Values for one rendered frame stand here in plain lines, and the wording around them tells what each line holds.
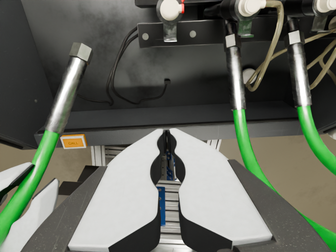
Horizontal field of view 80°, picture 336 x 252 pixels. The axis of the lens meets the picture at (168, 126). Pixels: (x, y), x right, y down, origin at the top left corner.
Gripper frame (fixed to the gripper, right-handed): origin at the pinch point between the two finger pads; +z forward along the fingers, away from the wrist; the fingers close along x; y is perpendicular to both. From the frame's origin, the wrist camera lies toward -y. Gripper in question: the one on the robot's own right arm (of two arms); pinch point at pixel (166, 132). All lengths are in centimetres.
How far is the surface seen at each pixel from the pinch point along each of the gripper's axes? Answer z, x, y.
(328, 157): 5.2, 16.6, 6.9
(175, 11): 11.1, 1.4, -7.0
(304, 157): 123, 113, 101
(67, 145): 26.8, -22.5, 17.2
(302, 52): 14.4, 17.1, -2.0
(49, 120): 6.6, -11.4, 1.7
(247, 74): 38.4, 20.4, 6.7
